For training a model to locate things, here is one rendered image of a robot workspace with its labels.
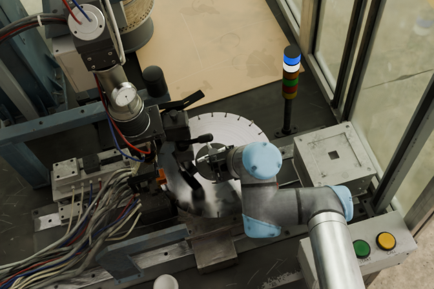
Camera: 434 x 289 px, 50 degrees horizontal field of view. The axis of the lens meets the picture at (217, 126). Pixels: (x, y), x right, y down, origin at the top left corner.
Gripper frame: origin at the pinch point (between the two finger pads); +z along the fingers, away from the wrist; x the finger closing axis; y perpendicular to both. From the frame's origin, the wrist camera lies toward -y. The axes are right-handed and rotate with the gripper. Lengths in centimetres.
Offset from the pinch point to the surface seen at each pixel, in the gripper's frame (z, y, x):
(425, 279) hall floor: 52, -89, 74
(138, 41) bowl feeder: 53, 4, -52
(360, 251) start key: -14.2, -24.4, 30.5
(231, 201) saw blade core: -1.2, 1.3, 10.1
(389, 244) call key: -16.2, -31.6, 30.9
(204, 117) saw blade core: 12.3, -1.7, -14.5
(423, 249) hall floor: 57, -95, 63
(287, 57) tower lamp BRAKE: -12.0, -20.8, -22.4
